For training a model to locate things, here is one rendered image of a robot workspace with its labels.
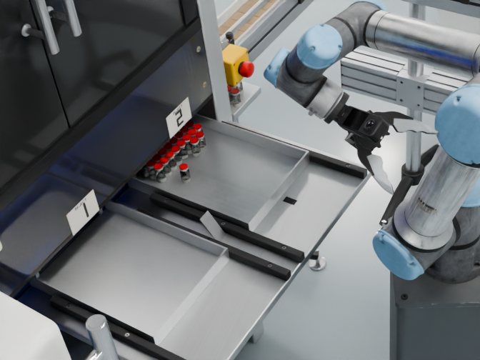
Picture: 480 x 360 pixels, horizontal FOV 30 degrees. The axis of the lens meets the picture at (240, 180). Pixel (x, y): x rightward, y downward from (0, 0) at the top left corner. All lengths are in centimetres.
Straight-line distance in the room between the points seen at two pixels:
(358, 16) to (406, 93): 120
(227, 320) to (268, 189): 37
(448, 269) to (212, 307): 50
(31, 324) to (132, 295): 90
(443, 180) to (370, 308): 139
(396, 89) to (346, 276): 64
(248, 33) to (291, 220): 67
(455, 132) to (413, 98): 148
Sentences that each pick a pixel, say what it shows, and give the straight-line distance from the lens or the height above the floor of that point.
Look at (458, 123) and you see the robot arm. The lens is 144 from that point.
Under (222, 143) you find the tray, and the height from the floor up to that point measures 88.
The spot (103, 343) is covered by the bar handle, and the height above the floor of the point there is 145.
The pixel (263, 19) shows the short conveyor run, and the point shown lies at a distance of 250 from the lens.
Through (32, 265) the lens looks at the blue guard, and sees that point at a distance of 182.
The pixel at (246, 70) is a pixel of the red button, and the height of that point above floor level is 100.
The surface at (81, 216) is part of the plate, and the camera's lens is 188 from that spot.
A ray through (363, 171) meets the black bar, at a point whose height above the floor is 90.
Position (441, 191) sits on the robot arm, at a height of 118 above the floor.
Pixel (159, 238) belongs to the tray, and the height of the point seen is 88.
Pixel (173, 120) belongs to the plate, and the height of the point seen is 103.
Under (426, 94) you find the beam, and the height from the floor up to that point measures 51.
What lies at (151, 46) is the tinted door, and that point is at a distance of 192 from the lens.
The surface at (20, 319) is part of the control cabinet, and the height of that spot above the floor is 155.
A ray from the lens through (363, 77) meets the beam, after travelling 297.
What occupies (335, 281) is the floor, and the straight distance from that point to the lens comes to 300.
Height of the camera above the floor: 229
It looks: 43 degrees down
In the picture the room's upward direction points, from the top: 9 degrees counter-clockwise
